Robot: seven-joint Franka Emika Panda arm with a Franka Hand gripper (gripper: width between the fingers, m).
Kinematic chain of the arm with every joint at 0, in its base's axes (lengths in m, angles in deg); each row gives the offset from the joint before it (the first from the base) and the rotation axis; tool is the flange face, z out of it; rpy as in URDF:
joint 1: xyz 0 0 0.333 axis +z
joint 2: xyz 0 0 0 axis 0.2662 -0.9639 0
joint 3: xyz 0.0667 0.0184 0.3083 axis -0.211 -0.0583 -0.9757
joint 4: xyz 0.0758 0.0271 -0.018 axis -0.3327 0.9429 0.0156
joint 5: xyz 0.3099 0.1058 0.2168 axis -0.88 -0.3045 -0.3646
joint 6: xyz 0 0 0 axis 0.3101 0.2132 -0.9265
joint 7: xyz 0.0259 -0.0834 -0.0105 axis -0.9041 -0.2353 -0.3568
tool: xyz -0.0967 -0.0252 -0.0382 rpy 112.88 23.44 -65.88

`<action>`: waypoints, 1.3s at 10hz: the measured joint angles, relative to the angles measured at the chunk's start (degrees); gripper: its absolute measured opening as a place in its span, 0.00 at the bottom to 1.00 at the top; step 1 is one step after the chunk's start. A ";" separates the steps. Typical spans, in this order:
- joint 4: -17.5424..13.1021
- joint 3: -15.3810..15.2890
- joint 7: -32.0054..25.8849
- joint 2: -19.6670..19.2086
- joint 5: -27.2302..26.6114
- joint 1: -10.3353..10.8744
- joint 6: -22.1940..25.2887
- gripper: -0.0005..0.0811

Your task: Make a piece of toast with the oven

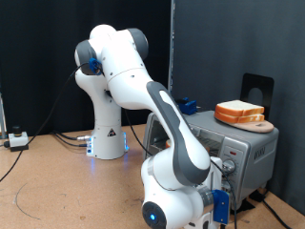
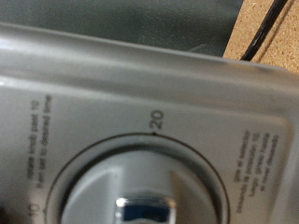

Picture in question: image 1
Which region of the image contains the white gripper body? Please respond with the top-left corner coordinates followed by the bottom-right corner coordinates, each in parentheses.
top-left (208, 156), bottom-right (224, 192)

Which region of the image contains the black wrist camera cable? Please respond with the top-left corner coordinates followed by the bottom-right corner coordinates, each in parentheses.
top-left (122, 108), bottom-right (238, 229)

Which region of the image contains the black oven power cable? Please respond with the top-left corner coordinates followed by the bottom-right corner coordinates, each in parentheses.
top-left (261, 198), bottom-right (292, 229)

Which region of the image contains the blue spatula grip block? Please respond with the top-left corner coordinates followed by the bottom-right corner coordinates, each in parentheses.
top-left (175, 96), bottom-right (197, 115)

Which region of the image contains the black foam pad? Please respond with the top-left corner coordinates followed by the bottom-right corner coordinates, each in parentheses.
top-left (234, 199), bottom-right (256, 215)

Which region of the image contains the emergency stop button box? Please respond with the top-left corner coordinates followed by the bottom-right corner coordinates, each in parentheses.
top-left (8, 125), bottom-right (30, 153)

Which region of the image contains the blue cable clip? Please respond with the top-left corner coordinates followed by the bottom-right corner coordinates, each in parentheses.
top-left (88, 57), bottom-right (103, 76)

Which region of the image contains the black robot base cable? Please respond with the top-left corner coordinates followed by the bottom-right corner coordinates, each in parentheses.
top-left (51, 132), bottom-right (89, 148)
top-left (51, 130), bottom-right (92, 141)

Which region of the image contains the silver toaster oven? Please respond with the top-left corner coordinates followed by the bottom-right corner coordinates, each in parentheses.
top-left (141, 109), bottom-right (280, 213)

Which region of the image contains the round wooden cutting board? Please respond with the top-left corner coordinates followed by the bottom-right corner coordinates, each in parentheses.
top-left (227, 119), bottom-right (275, 134)

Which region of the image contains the vertical aluminium pole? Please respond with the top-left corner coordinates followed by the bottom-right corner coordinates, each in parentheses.
top-left (167, 0), bottom-right (176, 94)

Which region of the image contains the long black hanging cable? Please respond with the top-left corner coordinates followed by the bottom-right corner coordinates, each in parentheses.
top-left (0, 61), bottom-right (92, 184)

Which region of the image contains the silver oven knob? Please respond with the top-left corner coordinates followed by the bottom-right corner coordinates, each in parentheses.
top-left (222, 180), bottom-right (233, 194)
top-left (222, 159), bottom-right (237, 175)

